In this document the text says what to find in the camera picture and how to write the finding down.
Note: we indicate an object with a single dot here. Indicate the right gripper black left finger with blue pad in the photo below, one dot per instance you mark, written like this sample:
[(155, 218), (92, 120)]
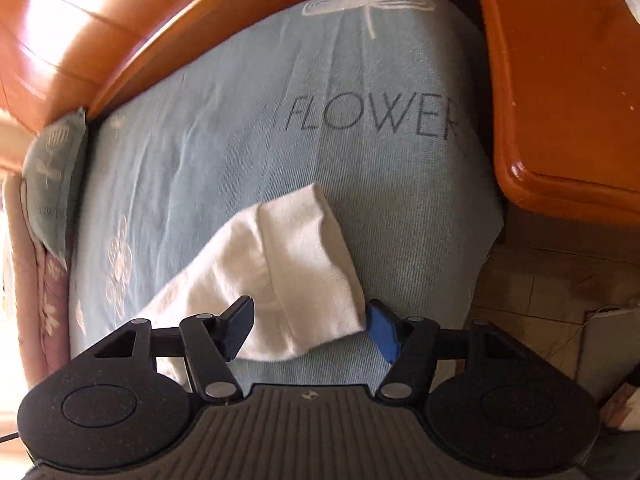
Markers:
[(207, 343)]

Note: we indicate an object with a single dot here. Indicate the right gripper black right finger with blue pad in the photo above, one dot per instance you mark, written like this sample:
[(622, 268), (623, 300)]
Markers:
[(413, 347)]

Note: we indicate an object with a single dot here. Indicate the white long sleeve shirt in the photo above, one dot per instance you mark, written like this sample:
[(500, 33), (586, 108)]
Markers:
[(290, 257)]

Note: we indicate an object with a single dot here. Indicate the pink floral quilt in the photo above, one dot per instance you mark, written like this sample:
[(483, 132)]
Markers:
[(38, 292)]

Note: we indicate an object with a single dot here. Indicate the teal flower pillow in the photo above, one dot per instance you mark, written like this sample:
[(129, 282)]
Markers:
[(52, 171)]

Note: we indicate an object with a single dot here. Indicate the blue floral bed sheet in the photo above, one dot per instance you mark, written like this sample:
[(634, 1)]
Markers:
[(379, 102)]

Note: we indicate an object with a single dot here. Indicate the wooden nightstand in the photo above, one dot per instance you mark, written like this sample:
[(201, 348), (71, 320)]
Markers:
[(565, 77)]

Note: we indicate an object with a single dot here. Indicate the wooden headboard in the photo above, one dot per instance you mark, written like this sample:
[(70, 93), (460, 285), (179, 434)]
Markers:
[(59, 55)]

